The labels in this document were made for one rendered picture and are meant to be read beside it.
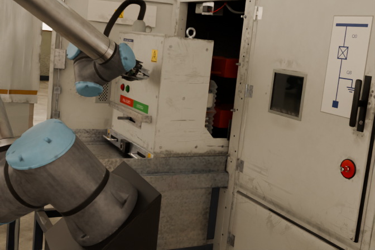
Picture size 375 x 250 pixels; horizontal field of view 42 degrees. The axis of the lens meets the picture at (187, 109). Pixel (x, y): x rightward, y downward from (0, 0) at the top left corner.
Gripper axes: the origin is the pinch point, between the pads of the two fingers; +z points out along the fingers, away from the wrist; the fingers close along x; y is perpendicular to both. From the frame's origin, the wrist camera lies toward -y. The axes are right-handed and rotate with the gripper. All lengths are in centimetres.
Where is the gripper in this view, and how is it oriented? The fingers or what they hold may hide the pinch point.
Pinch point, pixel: (145, 75)
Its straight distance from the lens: 200.2
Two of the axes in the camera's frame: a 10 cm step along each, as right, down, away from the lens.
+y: 6.8, 1.7, -7.1
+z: 6.7, 2.4, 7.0
